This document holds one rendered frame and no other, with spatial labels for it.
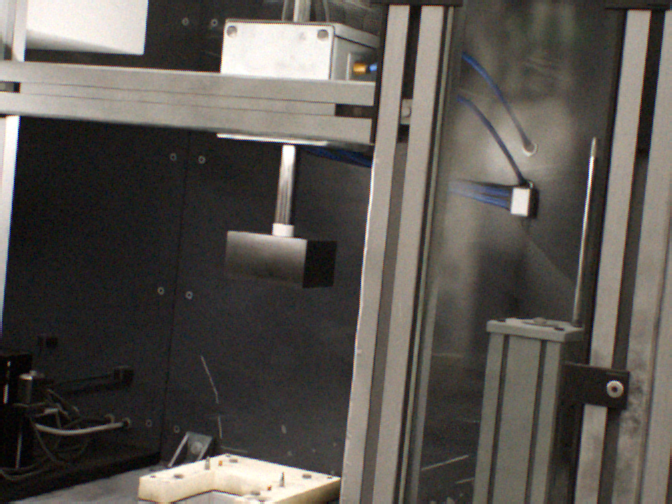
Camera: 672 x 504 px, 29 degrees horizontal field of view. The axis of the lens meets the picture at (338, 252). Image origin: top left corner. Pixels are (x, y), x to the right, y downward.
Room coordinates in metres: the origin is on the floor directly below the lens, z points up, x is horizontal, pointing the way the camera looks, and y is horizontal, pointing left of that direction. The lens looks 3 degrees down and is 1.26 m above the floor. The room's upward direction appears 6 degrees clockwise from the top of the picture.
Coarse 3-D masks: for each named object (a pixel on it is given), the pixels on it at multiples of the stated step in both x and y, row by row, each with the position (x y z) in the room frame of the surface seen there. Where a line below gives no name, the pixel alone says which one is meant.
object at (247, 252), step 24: (288, 144) 1.23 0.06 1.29; (288, 168) 1.23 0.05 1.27; (288, 192) 1.23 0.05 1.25; (288, 216) 1.23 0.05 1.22; (240, 240) 1.22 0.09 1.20; (264, 240) 1.21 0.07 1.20; (288, 240) 1.20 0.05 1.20; (312, 240) 1.20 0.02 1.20; (240, 264) 1.22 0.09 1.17; (264, 264) 1.21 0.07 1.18; (288, 264) 1.20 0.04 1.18; (312, 264) 1.21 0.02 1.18
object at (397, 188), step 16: (0, 128) 1.15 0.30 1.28; (0, 144) 1.15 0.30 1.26; (400, 144) 0.96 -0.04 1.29; (0, 160) 1.16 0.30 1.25; (400, 160) 0.96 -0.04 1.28; (0, 176) 1.16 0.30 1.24; (400, 176) 0.96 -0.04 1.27; (400, 192) 0.96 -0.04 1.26; (400, 208) 0.96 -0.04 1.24; (384, 272) 0.96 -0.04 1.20; (384, 288) 0.96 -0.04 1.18; (384, 304) 0.96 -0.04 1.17; (384, 320) 0.96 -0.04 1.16; (384, 336) 0.96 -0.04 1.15; (384, 352) 0.96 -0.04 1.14; (384, 368) 0.96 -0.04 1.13; (368, 416) 0.96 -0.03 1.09; (368, 432) 0.96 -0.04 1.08; (368, 448) 0.96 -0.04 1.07; (368, 464) 0.96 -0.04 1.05; (368, 480) 0.96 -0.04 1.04; (368, 496) 0.96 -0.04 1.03
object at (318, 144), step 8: (224, 136) 1.22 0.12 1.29; (232, 136) 1.22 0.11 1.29; (240, 136) 1.21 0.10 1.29; (248, 136) 1.21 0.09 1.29; (256, 136) 1.20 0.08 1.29; (264, 136) 1.20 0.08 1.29; (280, 144) 1.29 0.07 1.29; (304, 144) 1.20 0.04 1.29; (312, 144) 1.18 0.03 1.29; (320, 144) 1.18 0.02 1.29; (328, 144) 1.18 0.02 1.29; (336, 144) 1.19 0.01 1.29; (344, 144) 1.21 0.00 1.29; (352, 144) 1.22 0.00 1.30; (360, 144) 1.24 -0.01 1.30
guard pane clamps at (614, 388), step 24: (384, 0) 0.97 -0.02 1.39; (408, 0) 0.96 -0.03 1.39; (432, 0) 0.95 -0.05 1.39; (456, 0) 0.94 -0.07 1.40; (624, 0) 0.89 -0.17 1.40; (648, 0) 0.88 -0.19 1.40; (576, 384) 0.89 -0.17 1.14; (600, 384) 0.88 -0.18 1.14; (624, 384) 0.87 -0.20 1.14; (624, 408) 0.87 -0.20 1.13
